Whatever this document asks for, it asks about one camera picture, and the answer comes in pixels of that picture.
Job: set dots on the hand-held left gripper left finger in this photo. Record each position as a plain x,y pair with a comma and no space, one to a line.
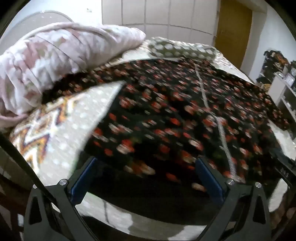
83,178

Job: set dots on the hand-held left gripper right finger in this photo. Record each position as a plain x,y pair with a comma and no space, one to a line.
208,179

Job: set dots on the black floral dress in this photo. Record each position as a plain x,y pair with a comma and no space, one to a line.
161,115

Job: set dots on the beige patchwork heart quilt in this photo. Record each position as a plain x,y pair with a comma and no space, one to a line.
76,129

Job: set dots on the diamond patterned bed sheet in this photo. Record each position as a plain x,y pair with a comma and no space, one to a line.
34,143

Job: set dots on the cluttered white shelf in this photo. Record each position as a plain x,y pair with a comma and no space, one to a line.
281,81

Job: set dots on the pink camouflage fleece blanket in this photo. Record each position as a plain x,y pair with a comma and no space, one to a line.
46,58

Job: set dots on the olive spotted pillow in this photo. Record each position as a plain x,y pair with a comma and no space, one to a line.
175,49

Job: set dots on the brown wooden door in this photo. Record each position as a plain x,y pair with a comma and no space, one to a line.
232,30

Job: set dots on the white panelled wardrobe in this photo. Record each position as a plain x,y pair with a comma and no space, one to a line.
161,14

